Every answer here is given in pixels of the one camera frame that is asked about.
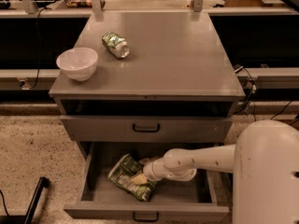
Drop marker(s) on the green soda can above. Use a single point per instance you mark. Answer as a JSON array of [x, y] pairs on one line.
[[116, 45]]

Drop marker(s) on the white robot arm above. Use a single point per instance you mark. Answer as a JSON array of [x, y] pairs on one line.
[[264, 163]]

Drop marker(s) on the white bowl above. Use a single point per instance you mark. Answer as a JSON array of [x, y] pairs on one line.
[[78, 63]]

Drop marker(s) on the green jalapeno chip bag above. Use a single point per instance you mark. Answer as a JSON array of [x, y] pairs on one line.
[[121, 173]]

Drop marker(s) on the black metal floor stand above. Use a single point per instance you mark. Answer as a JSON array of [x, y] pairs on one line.
[[43, 183]]

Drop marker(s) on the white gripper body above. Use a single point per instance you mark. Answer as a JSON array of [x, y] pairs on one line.
[[149, 171]]

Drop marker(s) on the open grey lower drawer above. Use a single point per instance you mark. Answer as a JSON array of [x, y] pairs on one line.
[[195, 200]]

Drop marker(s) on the grey metal drawer cabinet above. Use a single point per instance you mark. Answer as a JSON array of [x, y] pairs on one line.
[[176, 68]]

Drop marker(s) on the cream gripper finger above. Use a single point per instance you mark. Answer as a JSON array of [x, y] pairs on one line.
[[139, 179], [145, 161]]

